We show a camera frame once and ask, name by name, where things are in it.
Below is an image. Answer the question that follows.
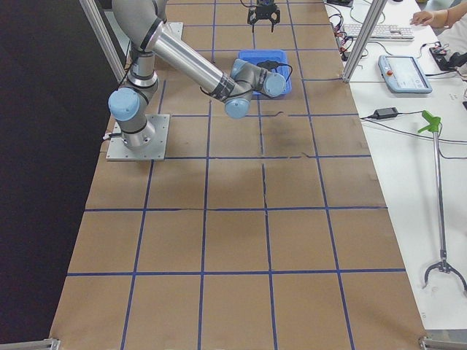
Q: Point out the person forearm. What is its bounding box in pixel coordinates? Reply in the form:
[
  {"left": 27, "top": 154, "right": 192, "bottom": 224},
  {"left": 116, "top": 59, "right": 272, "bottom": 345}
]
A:
[{"left": 430, "top": 2, "right": 467, "bottom": 28}]

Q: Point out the green grabber tool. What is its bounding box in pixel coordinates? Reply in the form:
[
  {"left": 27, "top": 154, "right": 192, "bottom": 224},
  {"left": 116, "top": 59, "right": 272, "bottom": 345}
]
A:
[{"left": 418, "top": 110, "right": 466, "bottom": 295}]

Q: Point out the blue plastic tray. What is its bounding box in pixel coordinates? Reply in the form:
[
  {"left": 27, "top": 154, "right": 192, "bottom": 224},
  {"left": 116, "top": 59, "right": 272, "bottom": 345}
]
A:
[{"left": 237, "top": 50, "right": 293, "bottom": 97}]

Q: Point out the black power adapter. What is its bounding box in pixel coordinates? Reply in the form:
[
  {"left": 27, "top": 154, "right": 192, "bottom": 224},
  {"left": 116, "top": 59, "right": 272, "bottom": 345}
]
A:
[{"left": 373, "top": 107, "right": 399, "bottom": 120}]

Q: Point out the person hand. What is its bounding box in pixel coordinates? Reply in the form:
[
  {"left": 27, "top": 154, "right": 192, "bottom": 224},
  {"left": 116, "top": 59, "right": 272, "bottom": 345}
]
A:
[{"left": 410, "top": 11, "right": 434, "bottom": 26}]

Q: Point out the white keyboard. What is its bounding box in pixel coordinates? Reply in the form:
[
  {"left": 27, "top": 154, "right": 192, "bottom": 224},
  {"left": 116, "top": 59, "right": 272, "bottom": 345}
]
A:
[{"left": 343, "top": 23, "right": 414, "bottom": 41}]

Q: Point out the aluminium frame post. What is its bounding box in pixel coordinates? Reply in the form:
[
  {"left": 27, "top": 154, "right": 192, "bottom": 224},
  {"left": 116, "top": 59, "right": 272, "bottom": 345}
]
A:
[{"left": 342, "top": 0, "right": 387, "bottom": 83}]

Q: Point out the teach pendant tablet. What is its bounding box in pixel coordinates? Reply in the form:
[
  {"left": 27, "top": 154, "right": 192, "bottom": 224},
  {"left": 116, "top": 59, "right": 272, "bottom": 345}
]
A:
[{"left": 378, "top": 55, "right": 433, "bottom": 95}]

